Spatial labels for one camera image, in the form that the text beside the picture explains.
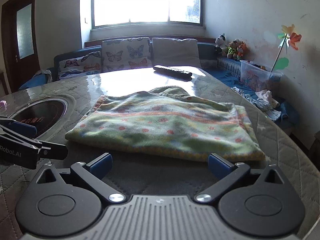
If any window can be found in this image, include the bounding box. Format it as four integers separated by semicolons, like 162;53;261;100
92;0;203;29

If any grey quilted table cover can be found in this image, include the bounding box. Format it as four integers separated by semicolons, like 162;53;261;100
1;68;319;239

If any green patterned child jacket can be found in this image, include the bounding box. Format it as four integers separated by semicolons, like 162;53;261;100
65;86;265;162

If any clear plastic storage box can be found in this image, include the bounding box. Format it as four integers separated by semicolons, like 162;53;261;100
240;60;283;92

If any orange plush toy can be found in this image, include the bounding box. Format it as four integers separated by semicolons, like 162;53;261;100
236;41;247;61

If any dark wooden door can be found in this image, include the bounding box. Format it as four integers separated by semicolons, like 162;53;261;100
1;0;40;92

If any blue grey cloth on sofa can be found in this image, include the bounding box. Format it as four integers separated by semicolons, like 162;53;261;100
19;69;53;90

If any upright butterfly cushion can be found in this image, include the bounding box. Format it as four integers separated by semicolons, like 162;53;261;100
101;37;152;72

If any black white plush cow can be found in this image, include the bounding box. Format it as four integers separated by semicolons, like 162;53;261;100
215;34;228;57

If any small pink toy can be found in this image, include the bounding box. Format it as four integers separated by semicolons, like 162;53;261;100
0;100;7;109

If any round black induction hob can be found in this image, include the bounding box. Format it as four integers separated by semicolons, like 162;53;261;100
10;99;68;139

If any pile of small clothes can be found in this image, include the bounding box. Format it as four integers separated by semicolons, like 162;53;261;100
232;87;281;121

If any colourful paper pinwheel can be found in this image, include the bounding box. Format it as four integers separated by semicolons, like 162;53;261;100
270;24;302;72

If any black remote control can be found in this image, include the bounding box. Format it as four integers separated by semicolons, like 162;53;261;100
153;65;193;80

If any lying butterfly cushion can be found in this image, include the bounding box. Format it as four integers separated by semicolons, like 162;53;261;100
57;51;103;80

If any plain beige cushion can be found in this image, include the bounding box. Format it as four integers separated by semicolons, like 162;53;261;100
152;37;201;68

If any brown plush toy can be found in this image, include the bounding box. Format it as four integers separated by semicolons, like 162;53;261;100
227;39;241;59

